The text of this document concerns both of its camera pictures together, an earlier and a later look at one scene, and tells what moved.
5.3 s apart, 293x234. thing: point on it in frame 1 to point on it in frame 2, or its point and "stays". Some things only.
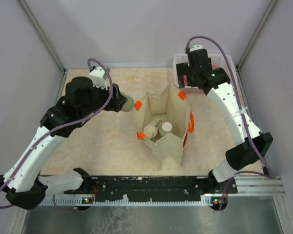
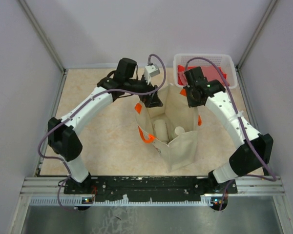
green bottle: [129, 105] to [161, 130]
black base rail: [160, 187] stays
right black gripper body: [183, 68] to [192, 102]
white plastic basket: [217, 59] stays
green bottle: [166, 127] to [179, 130]
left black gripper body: [100, 98] to [139, 86]
